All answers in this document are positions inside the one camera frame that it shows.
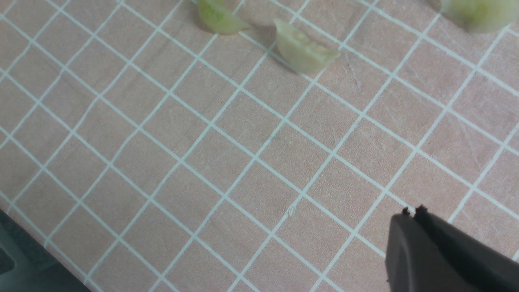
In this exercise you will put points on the pink checkered tablecloth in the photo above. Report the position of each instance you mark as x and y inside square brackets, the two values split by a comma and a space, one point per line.
[147, 154]

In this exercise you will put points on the green dumpling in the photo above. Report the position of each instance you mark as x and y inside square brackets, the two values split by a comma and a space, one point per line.
[220, 19]
[480, 16]

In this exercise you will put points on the pale dumpling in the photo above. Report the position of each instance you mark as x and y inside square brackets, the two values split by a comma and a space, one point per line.
[300, 52]

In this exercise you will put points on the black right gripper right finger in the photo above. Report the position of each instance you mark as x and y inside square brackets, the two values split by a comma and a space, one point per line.
[482, 267]

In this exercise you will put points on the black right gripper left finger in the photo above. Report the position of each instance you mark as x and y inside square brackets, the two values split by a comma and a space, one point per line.
[421, 259]

